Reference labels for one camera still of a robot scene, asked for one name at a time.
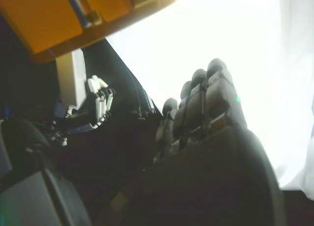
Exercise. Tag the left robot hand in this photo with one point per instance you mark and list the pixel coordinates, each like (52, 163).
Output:
(208, 174)

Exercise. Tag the white box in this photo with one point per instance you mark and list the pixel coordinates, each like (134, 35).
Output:
(71, 83)

